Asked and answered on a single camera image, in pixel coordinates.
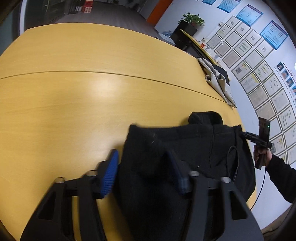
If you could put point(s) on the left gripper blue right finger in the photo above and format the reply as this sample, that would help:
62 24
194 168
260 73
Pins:
239 222

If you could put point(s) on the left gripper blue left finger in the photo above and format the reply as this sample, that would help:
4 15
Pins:
53 220

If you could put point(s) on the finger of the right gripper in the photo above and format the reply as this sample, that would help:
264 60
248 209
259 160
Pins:
256 139

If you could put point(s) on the black fleece zip jacket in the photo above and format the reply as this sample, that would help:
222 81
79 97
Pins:
152 187

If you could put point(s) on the operator right hand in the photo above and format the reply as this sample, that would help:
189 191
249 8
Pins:
262 155

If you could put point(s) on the beige folded garment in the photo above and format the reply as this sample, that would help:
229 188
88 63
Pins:
218 79

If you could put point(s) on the long yellow side table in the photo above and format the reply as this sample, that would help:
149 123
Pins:
193 44

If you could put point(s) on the potted green plant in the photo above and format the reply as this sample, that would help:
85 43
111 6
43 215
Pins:
192 19

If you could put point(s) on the red white stacked boxes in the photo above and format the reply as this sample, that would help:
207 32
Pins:
87 6

